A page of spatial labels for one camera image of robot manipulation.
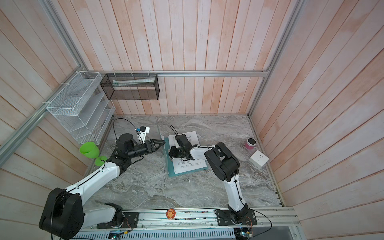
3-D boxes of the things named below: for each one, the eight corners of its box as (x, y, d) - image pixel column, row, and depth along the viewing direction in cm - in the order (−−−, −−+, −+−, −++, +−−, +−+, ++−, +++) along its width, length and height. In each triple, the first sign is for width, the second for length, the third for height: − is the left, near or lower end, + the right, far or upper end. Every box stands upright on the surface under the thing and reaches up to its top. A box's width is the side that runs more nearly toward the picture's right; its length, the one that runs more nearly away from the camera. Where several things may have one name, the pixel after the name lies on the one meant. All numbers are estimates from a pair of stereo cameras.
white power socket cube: (246, 162, 96) (249, 159, 93) (254, 152, 101) (257, 149, 97) (259, 171, 92) (262, 168, 89) (267, 161, 97) (270, 157, 93)
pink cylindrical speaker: (245, 148, 103) (247, 143, 99) (245, 141, 107) (247, 136, 102) (253, 150, 102) (256, 145, 98) (253, 143, 106) (256, 138, 101)
